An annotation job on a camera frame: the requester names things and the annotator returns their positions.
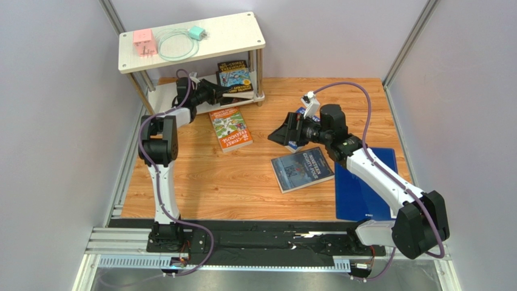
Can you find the white two-tier shelf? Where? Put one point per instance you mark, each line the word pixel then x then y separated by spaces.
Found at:
pixel 230 37

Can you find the orange 78-Storey Treehouse book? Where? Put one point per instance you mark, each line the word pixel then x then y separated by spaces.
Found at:
pixel 230 128

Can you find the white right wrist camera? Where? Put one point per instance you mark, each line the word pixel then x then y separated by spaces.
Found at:
pixel 311 104

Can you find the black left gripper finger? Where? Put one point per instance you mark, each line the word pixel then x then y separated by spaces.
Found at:
pixel 216 89
pixel 221 100

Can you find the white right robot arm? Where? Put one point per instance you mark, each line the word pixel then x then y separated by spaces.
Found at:
pixel 421 223

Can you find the pink cube power adapter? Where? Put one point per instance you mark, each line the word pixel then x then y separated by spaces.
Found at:
pixel 144 42

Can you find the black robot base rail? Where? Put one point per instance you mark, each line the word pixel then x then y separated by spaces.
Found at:
pixel 268 244

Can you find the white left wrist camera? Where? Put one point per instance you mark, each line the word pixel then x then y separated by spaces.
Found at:
pixel 193 76

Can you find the blue 91-Storey Treehouse book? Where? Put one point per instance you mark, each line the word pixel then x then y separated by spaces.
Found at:
pixel 294 148

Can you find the Three Days to See book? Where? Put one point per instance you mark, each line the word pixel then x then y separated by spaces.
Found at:
pixel 237 100

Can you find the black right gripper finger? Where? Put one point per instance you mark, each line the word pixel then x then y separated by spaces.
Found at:
pixel 293 125
pixel 285 137

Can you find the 169-Storey Treehouse book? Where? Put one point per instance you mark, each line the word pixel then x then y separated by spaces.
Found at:
pixel 236 76

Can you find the mint green charger plug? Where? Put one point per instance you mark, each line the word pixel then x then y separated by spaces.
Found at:
pixel 197 33

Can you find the Nineteen Eighty-Four book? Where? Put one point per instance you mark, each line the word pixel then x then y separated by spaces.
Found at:
pixel 301 169

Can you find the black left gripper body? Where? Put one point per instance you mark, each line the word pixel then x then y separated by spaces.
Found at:
pixel 203 93

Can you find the blue file folder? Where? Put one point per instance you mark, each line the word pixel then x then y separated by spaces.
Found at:
pixel 355 200

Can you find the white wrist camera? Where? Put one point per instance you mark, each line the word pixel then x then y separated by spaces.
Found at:
pixel 193 76
pixel 311 104

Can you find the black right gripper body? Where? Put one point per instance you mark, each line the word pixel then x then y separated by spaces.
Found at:
pixel 300 130

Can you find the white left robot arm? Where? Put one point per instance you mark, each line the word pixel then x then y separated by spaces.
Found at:
pixel 158 148

